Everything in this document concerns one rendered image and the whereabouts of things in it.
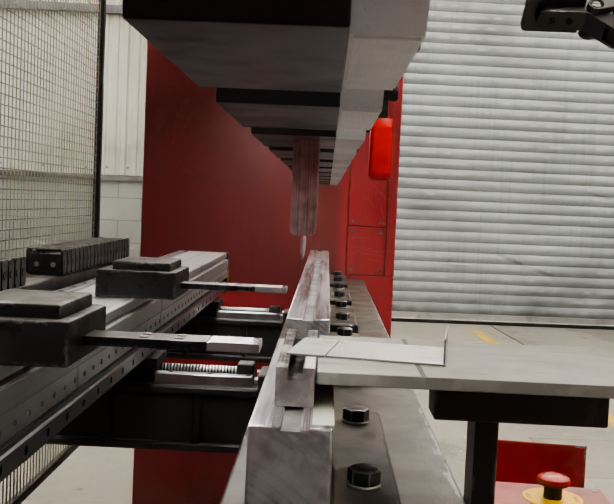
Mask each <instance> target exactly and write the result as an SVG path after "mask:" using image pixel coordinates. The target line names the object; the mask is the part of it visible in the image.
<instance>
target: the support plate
mask: <svg viewBox="0 0 614 504"><path fill-rule="evenodd" d="M319 338H320V339H334V340H340V341H341V340H348V341H362V342H375V343H389V344H403V345H404V343H403V341H402V340H401V339H388V338H367V337H346V336H325V335H320V337H319ZM406 341H407V343H408V345H417V346H430V347H444V341H430V340H409V339H406ZM420 366H421V367H422V369H423V371H424V373H425V374H426V376H427V377H422V376H421V375H420V373H419V371H418V369H417V367H416V366H415V364H402V363H389V362H376V361H363V360H350V359H337V358H326V356H325V357H318V370H317V384H319V385H340V386H360V387H381V388H401V389H422V390H442V391H463V392H484V393H504V394H525V395H545V396H566V397H586V398H607V399H614V358H612V357H610V356H608V355H606V354H605V353H603V352H601V351H599V350H597V349H595V348H578V347H557V346H536V345H515V344H494V343H473V342H451V341H448V350H447V357H446V364H445V367H441V366H428V365H420Z"/></svg>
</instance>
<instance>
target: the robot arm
mask: <svg viewBox="0 0 614 504"><path fill-rule="evenodd" d="M586 1H587V0H526V3H525V7H524V10H523V14H522V18H521V22H520V25H521V29H522V30H524V31H540V32H564V33H576V32H577V30H579V31H578V35H579V37H581V38H582V39H585V40H591V39H596V40H597V41H599V42H601V43H602V44H604V45H606V46H607V47H609V48H611V49H614V0H589V1H588V2H586ZM610 12H612V13H613V14H612V13H610Z"/></svg>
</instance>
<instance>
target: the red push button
mask: <svg viewBox="0 0 614 504"><path fill-rule="evenodd" d="M537 481H538V483H539V484H540V485H542V486H544V491H543V497H544V498H546V499H548V500H554V501H558V500H561V499H562V489H564V488H568V487H569V485H570V484H571V482H570V478H569V477H567V476H566V475H564V474H562V473H559V472H553V471H546V472H542V473H540V474H538V476H537Z"/></svg>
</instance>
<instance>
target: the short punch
mask: <svg viewBox="0 0 614 504"><path fill-rule="evenodd" d="M319 163H320V144H319V141H309V140H294V143H293V166H292V189H291V212H290V232H291V233H292V234H293V235H296V236H301V244H300V261H302V260H303V258H304V255H305V253H306V236H312V235H313V234H314V233H315V231H316V229H317V208H318V185H319Z"/></svg>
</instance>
